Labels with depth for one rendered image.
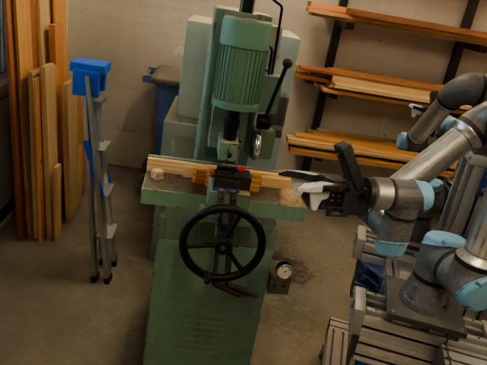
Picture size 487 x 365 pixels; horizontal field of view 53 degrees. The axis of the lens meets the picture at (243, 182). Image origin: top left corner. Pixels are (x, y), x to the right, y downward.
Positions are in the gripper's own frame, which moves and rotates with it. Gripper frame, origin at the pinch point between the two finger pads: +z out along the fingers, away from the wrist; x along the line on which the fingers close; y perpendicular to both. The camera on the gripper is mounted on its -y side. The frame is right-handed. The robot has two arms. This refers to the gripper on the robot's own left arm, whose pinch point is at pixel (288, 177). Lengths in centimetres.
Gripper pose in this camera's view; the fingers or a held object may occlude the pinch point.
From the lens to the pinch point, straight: 108.4
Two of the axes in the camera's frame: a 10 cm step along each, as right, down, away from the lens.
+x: -2.3, -2.6, 9.4
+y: -1.3, 9.6, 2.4
